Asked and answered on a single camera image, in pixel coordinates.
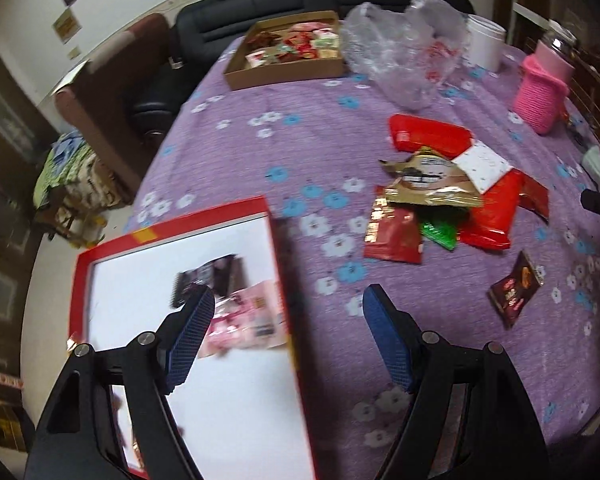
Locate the gold snack packet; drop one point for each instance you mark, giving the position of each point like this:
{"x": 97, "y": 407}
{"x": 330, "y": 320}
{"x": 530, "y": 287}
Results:
{"x": 430, "y": 180}

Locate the red box with white inside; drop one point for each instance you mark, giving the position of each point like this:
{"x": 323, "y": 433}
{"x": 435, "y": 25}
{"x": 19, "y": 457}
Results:
{"x": 230, "y": 410}

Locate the yellow wall plaque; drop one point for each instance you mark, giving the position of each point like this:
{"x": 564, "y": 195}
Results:
{"x": 67, "y": 25}

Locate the small red snack packet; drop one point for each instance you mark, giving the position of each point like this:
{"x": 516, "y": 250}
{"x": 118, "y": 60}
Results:
{"x": 535, "y": 197}

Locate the purple floral tablecloth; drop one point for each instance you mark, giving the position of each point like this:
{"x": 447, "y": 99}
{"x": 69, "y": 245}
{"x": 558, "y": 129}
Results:
{"x": 305, "y": 135}

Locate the stool with cloth pile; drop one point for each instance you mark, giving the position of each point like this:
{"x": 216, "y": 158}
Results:
{"x": 70, "y": 170}

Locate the brown cardboard box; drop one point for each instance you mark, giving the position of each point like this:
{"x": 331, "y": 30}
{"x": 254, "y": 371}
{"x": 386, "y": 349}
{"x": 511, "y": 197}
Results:
{"x": 280, "y": 74}

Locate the green snack packet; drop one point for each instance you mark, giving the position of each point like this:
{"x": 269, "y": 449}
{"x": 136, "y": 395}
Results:
{"x": 442, "y": 232}

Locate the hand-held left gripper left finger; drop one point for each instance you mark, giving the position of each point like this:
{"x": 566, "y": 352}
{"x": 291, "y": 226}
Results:
{"x": 190, "y": 335}

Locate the dark wooden cabinet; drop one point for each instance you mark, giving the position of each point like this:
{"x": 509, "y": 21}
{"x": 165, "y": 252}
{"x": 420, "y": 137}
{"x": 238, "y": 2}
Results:
{"x": 5, "y": 160}

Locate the maroon snack packet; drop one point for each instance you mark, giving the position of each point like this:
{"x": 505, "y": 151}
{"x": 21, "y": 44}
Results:
{"x": 395, "y": 235}

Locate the clear plastic bag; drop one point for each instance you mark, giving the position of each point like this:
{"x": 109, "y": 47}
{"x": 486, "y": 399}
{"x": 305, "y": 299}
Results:
{"x": 395, "y": 50}

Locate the white dotted snack packet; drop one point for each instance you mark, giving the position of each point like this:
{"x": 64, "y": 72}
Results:
{"x": 482, "y": 165}

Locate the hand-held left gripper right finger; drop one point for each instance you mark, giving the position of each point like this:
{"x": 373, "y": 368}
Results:
{"x": 387, "y": 340}

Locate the dark snack packet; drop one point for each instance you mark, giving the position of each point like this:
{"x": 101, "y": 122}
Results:
{"x": 215, "y": 272}

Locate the pink snack packet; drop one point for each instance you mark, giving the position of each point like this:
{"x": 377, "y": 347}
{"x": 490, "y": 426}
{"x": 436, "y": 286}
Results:
{"x": 250, "y": 320}

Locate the pile of assorted snack packets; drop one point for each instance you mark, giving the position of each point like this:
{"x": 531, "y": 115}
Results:
{"x": 300, "y": 42}

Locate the brown armchair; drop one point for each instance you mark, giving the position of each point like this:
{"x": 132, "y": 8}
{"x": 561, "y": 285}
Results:
{"x": 110, "y": 100}

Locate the pink knitted bottle sleeve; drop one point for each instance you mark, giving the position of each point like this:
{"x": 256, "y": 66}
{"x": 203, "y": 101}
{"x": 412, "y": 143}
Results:
{"x": 542, "y": 95}

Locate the long red snack packet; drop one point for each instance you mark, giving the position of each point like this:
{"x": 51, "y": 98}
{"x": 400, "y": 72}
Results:
{"x": 425, "y": 132}
{"x": 495, "y": 215}

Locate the brown chocolate snack packet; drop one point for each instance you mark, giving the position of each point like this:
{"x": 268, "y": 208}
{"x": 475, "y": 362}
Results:
{"x": 515, "y": 290}

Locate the white plastic jar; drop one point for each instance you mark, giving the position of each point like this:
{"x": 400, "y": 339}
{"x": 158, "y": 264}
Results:
{"x": 485, "y": 45}

